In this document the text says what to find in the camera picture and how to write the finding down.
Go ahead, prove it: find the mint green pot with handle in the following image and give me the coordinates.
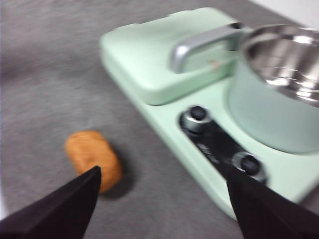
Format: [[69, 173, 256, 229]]
[[228, 24, 319, 154]]

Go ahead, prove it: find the brown potato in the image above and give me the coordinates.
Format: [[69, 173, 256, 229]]
[[64, 130, 123, 194]]

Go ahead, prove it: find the chrome grill cover handle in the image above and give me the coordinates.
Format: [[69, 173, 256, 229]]
[[170, 22, 244, 74]]

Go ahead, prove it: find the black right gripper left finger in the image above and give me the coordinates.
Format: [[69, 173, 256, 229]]
[[0, 165, 102, 239]]

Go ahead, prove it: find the mint green grill cover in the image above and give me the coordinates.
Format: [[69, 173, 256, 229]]
[[99, 6, 246, 106]]

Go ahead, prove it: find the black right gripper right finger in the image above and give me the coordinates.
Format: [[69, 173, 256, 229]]
[[226, 164, 319, 239]]

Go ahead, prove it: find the mint green breakfast machine base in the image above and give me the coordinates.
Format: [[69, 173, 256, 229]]
[[129, 77, 319, 222]]

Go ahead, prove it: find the silver control knob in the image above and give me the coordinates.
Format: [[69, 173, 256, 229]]
[[180, 106, 212, 132], [231, 152, 267, 182]]

